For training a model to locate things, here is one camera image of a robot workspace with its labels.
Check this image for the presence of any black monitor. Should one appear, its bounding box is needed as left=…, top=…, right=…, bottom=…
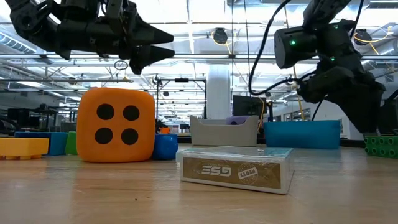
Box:
left=232, top=95, right=259, bottom=119

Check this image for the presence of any mint flat toy plate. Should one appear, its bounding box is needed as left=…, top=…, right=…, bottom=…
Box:
left=175, top=148, right=187, bottom=164

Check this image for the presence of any yellow cable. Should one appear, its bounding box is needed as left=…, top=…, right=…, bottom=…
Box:
left=292, top=67, right=305, bottom=121

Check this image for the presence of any green toy block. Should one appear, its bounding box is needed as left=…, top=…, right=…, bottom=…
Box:
left=64, top=131, right=78, bottom=156

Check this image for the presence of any blue toy block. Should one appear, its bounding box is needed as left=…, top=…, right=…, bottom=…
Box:
left=151, top=133, right=178, bottom=161
left=14, top=131, right=69, bottom=157

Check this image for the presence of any gold playing card box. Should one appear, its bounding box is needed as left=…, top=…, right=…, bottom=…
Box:
left=179, top=146, right=295, bottom=195

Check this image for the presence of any green studded toy brick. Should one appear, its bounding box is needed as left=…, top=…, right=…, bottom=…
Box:
left=363, top=134, right=398, bottom=160

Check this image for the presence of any orange foam die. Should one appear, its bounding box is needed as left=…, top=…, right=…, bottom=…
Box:
left=76, top=87, right=156, bottom=164

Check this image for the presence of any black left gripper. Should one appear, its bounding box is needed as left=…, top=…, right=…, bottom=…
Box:
left=89, top=0, right=176, bottom=76

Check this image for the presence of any dark hanging cable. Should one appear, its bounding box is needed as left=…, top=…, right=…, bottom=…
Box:
left=310, top=98, right=326, bottom=121

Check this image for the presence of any black ceiling cable reel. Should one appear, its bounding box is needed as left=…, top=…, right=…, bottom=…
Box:
left=353, top=28, right=373, bottom=47
left=213, top=27, right=229, bottom=45

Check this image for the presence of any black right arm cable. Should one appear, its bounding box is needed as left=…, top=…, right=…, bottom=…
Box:
left=248, top=0, right=301, bottom=96

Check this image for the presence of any grey plastic bin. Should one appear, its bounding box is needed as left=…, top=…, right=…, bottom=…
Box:
left=189, top=115, right=259, bottom=147

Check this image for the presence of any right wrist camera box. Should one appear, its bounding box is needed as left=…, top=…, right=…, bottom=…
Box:
left=297, top=76, right=330, bottom=104

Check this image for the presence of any yellow flat toy plate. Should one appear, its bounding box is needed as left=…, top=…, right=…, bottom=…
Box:
left=0, top=137, right=50, bottom=161

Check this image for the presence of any purple foam die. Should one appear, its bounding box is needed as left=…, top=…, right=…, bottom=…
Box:
left=225, top=115, right=250, bottom=126

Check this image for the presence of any black gantry frame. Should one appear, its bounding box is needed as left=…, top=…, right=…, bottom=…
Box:
left=156, top=77, right=208, bottom=121

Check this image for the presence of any black curved stand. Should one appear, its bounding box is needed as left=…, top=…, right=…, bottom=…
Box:
left=377, top=90, right=398, bottom=136

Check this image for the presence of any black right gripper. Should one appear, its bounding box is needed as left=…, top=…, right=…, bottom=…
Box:
left=316, top=64, right=387, bottom=134

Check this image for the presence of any teal plastic bin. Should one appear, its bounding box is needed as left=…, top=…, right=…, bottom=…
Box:
left=262, top=119, right=341, bottom=150

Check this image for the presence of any white building column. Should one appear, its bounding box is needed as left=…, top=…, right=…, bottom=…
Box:
left=206, top=63, right=233, bottom=121

